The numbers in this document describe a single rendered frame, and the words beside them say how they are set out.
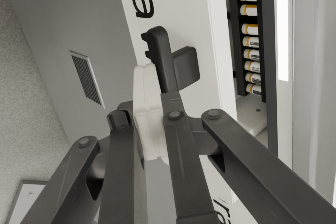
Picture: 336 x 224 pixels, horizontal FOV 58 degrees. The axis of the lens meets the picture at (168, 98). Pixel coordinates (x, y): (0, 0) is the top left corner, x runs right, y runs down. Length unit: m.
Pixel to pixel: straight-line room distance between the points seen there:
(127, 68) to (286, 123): 0.28
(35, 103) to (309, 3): 1.02
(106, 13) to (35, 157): 0.84
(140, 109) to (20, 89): 0.99
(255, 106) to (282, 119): 0.09
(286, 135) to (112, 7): 0.30
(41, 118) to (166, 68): 1.00
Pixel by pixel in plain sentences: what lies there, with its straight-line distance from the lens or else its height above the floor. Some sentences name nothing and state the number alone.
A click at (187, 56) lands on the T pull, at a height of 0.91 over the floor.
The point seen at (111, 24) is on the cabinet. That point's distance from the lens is 0.49.
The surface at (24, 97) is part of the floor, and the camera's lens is 1.15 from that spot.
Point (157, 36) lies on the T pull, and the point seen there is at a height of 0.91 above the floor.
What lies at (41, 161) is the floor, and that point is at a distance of 1.25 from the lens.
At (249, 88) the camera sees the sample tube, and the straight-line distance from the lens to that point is 0.36.
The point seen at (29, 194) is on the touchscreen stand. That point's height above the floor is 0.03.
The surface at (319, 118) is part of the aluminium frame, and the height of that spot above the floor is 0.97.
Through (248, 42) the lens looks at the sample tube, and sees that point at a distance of 0.33.
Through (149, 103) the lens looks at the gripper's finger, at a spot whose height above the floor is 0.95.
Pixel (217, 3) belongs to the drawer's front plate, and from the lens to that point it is 0.22.
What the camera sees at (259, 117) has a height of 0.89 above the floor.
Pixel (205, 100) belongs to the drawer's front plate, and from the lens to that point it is 0.25.
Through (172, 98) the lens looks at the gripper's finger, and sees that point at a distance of 0.18.
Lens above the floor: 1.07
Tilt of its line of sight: 47 degrees down
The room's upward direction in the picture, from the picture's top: 111 degrees clockwise
